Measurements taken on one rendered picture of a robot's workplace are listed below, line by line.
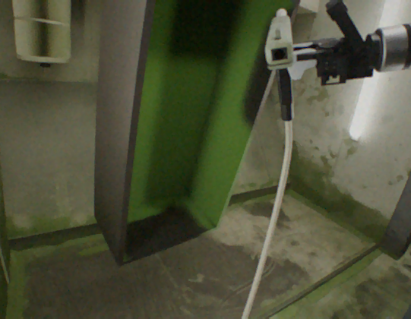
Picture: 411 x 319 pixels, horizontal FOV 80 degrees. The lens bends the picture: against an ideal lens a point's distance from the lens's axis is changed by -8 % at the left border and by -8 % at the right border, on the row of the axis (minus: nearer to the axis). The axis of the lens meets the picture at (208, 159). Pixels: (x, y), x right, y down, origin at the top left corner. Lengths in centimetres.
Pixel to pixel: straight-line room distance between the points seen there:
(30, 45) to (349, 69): 174
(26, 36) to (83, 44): 51
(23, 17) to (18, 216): 125
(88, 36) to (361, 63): 201
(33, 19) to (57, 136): 79
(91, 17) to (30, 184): 130
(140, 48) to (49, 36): 123
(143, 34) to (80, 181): 152
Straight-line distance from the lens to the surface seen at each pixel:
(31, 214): 209
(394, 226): 270
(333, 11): 59
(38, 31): 193
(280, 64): 51
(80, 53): 232
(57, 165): 212
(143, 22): 76
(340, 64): 61
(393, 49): 62
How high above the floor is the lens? 136
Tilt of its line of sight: 21 degrees down
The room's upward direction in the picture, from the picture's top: 7 degrees clockwise
